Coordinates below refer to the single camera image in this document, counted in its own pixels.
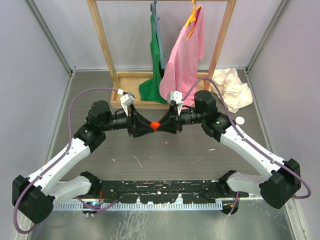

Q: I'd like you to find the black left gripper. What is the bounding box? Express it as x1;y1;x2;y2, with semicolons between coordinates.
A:
101;103;155;137

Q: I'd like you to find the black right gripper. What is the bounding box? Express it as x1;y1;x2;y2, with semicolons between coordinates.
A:
156;103;205;134

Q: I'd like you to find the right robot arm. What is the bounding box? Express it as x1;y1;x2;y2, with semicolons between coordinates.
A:
156;90;302;209

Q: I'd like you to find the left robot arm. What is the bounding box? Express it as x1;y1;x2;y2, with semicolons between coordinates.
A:
12;100;155;224

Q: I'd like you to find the green shirt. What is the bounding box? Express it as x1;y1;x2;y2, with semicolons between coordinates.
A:
138;15;167;104

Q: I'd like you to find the wooden clothes rack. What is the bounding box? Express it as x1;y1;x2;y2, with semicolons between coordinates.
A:
87;0;236;109

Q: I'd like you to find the pink t-shirt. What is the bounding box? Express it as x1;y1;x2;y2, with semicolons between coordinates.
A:
159;5;205;100

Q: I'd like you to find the cream crumpled cloth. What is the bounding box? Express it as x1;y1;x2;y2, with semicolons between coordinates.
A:
212;68;253;114

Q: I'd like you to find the yellow clothes hanger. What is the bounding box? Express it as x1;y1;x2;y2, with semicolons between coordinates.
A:
184;0;202;39

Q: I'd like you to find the grey clothes hanger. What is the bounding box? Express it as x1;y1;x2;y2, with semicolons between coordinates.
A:
150;0;166;70

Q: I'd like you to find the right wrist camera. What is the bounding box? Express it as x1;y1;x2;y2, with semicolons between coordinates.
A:
167;90;184;115

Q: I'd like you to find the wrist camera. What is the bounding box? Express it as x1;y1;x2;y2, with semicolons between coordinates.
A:
167;90;184;115
117;89;136;117

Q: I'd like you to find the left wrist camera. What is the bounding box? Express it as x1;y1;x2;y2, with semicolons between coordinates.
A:
117;89;136;117

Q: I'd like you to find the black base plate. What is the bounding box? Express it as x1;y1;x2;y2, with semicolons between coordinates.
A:
80;180;236;204

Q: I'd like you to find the slotted cable duct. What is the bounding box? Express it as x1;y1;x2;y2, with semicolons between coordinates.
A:
53;199;223;212

